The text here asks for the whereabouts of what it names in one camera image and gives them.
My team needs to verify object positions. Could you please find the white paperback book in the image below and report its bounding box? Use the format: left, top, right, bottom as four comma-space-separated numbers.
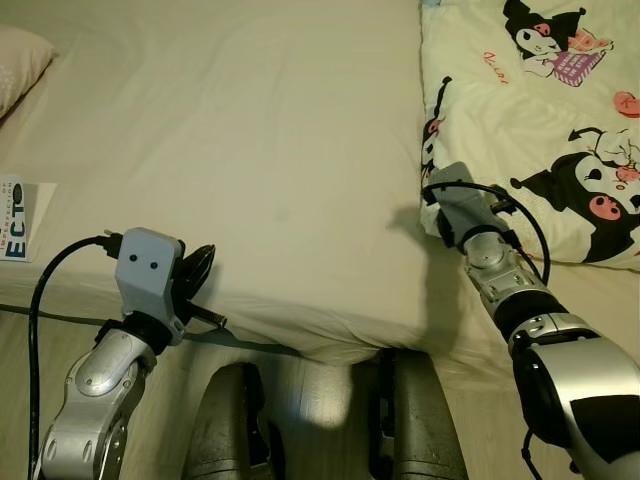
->
0, 175, 56, 263

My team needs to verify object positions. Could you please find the pink pillow with orange dots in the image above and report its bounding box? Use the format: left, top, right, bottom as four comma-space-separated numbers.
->
0, 25, 56, 121

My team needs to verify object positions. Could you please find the dark right robot leg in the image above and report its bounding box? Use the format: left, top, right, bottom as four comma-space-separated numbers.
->
375, 348, 471, 480

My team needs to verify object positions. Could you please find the cream cartoon print blanket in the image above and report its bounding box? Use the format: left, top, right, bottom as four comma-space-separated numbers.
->
418, 0, 640, 271

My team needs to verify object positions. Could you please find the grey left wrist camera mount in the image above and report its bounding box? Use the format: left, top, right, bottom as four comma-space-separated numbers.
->
115, 228, 186, 323

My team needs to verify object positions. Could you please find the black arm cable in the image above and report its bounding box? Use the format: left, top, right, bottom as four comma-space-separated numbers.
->
28, 233, 126, 480
422, 182, 551, 286

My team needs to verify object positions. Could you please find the dark robot leg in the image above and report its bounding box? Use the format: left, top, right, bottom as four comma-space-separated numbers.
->
185, 362, 286, 480
375, 348, 471, 480

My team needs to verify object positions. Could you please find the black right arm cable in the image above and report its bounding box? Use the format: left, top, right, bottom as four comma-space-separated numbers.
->
422, 182, 551, 286

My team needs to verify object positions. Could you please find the dark left robot leg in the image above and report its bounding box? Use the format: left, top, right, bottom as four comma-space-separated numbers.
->
185, 362, 286, 480

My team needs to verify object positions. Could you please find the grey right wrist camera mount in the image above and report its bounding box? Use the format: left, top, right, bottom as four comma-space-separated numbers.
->
430, 162, 501, 246

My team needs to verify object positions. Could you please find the bed with beige sheet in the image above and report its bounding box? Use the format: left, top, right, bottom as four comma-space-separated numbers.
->
0, 0, 640, 391

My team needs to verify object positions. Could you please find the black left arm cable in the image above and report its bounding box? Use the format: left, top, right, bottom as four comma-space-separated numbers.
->
28, 233, 126, 480

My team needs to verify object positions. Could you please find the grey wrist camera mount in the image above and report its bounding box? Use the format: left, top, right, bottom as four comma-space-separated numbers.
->
430, 162, 501, 246
115, 228, 186, 323

